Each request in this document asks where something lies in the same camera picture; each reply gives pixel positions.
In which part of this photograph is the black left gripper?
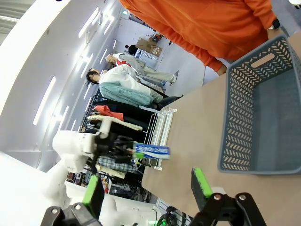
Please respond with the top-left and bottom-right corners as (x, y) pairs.
(94, 132), (145, 166)

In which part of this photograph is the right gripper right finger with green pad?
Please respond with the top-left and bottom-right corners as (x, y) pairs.
(189, 167), (268, 226)

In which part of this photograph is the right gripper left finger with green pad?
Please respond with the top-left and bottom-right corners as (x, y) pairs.
(40, 174), (105, 226)

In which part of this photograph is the blue drink can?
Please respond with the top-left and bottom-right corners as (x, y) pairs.
(133, 143), (171, 161)

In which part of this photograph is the grey plastic herringbone basket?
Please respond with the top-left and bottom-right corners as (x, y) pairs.
(218, 34), (301, 176)

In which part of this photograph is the person's left forearm orange sleeve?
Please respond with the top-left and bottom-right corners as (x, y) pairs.
(255, 0), (278, 32)

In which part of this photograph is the person's right forearm orange sleeve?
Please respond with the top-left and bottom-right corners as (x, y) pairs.
(183, 25), (224, 73)

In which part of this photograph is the person's right hand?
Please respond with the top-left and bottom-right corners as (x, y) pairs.
(216, 64), (228, 76)

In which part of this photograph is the person's left hand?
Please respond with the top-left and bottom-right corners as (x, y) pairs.
(267, 26), (287, 41)

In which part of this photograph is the plaid checked cloth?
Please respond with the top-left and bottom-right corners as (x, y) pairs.
(95, 155), (138, 172)

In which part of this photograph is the black cloth cover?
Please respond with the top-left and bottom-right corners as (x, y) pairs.
(93, 100), (165, 142)

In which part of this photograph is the red orange cloth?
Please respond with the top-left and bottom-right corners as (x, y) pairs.
(93, 105), (125, 122)

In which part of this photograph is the white slatted crate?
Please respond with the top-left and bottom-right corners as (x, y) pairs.
(134, 48), (161, 62)

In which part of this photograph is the ceiling light strip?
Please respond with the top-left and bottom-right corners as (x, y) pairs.
(78, 6), (100, 39)
(32, 76), (57, 126)

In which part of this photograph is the brown cardboard box stack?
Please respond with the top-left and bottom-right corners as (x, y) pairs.
(135, 37), (163, 56)

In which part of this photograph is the person in orange hoodie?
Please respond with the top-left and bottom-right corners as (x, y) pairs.
(119, 0), (278, 69)

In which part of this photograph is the white wire can dispenser rack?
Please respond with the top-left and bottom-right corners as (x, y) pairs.
(143, 107), (179, 171)

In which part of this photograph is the black cable bundle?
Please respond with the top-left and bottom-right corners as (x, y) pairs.
(156, 206), (194, 226)

